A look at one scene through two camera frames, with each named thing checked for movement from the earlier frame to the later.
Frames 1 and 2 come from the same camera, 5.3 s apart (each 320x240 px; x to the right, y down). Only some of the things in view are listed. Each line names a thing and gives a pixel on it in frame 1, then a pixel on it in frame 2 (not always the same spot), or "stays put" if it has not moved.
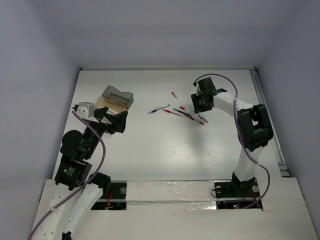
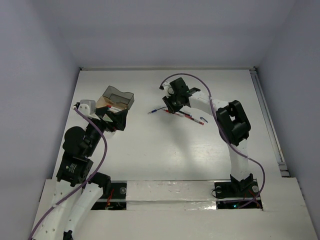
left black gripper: x=119 y=120 stays put
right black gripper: x=197 y=107 to x=171 y=107
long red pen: x=189 y=116 stays put
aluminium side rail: x=279 y=156 stays put
